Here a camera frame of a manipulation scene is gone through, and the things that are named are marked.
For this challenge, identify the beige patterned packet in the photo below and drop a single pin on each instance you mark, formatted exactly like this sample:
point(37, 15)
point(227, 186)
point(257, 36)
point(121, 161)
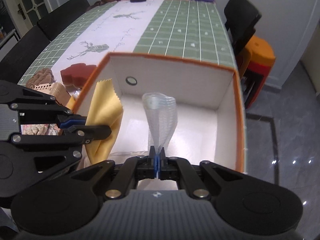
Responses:
point(58, 93)

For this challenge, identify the brown knitted plush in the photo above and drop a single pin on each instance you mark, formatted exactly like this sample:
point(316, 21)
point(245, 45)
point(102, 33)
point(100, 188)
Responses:
point(41, 77)

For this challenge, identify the red sponge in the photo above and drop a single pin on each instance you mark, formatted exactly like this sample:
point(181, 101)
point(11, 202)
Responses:
point(77, 75)

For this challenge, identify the yellow snack packet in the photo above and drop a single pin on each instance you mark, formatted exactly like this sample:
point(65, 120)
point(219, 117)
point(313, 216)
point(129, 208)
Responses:
point(71, 103)

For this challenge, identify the translucent white plastic bag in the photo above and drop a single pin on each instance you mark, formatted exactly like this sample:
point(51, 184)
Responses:
point(160, 120)

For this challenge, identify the stack of orange plastic stools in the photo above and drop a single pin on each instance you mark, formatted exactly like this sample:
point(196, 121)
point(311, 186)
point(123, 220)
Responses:
point(260, 55)

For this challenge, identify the orange and white cardboard box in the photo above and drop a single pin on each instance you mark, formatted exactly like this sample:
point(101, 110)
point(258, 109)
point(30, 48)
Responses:
point(175, 85)

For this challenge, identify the yellow cloth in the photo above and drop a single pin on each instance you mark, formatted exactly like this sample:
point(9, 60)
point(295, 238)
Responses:
point(105, 105)

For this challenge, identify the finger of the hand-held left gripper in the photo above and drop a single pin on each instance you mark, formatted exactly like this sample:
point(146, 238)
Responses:
point(72, 122)
point(92, 132)

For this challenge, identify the door with glass panels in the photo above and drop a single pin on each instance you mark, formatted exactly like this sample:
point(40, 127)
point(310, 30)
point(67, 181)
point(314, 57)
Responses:
point(32, 2)

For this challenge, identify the cream knitted cloth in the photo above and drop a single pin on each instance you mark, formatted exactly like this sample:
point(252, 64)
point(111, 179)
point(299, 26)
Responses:
point(35, 129)

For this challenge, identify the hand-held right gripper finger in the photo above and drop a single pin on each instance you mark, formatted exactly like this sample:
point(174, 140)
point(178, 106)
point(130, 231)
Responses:
point(158, 165)
point(155, 165)

